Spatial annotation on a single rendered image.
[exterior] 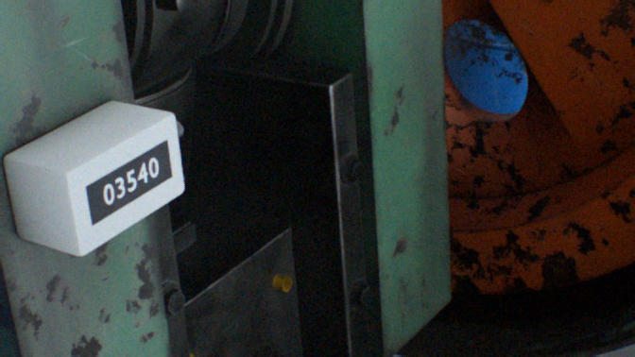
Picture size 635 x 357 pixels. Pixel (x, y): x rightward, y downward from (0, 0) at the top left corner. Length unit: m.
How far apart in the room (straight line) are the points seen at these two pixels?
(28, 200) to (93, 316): 0.09
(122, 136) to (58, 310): 0.09
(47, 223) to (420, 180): 0.37
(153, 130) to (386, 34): 0.26
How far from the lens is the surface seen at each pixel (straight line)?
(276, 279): 0.79
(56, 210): 0.52
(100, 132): 0.54
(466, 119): 1.06
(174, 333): 0.66
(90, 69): 0.56
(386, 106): 0.78
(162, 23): 0.67
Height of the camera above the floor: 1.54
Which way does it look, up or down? 25 degrees down
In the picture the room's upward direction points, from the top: 5 degrees counter-clockwise
